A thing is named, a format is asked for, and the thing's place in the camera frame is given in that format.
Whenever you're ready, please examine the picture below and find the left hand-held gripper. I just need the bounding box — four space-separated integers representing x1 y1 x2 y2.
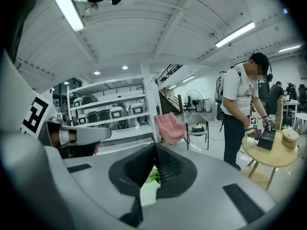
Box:
0 50 112 153

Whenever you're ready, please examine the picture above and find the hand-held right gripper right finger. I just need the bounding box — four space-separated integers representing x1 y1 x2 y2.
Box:
154 143 198 200

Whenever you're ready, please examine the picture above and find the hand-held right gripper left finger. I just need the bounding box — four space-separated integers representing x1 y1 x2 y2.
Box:
108 142 156 228

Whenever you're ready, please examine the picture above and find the green potted plant white pot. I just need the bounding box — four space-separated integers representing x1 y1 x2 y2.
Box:
140 167 161 206

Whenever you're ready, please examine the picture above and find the pink armchair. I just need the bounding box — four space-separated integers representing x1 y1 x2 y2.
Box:
153 112 187 145

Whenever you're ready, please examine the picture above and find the grey chair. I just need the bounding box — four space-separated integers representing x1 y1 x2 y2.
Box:
186 112 210 151

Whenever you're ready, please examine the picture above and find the row of white screen devices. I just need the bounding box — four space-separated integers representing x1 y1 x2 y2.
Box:
71 97 147 126

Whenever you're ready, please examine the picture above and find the wooden staircase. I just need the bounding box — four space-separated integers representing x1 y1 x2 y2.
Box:
158 87 184 116

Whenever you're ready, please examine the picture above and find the white metal shelf rack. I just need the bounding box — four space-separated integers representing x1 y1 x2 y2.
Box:
66 77 157 142

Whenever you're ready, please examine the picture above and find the black standing fan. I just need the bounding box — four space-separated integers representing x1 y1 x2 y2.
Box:
184 89 205 113

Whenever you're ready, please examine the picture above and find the black rectangular box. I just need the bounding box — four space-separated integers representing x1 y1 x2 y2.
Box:
257 127 277 151

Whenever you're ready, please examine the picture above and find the black balcony railing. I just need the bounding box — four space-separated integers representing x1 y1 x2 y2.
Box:
155 64 184 85

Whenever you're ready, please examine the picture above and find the long ceiling tube light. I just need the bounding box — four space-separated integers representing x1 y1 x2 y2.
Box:
278 45 301 53
214 21 256 48
51 0 86 32

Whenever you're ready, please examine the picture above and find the round wooden table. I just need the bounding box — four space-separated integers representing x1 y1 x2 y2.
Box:
241 127 298 191

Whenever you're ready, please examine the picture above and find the round wooden container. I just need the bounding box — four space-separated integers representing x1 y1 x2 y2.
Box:
281 127 300 150

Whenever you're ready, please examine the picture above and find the white office desk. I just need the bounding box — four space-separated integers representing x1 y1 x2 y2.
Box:
282 99 301 115

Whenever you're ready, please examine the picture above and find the white round side table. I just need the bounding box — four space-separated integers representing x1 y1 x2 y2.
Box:
293 113 307 136

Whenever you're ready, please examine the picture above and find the black office chair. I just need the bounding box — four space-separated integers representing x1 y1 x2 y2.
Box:
286 82 298 102

